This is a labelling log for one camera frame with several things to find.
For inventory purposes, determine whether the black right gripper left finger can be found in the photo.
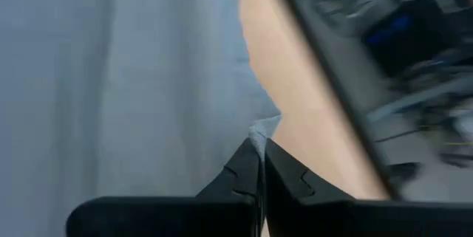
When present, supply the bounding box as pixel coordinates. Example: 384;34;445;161
66;137;265;237

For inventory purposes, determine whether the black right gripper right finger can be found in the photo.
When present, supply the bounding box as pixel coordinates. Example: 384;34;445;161
265;139;473;237

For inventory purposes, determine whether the grey towel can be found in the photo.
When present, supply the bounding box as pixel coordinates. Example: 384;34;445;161
0;0;282;237

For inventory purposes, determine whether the black equipment with blue light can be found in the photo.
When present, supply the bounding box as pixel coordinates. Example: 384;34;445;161
361;0;473;79

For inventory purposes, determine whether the black metal table frame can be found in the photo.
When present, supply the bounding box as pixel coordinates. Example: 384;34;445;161
268;0;402;201

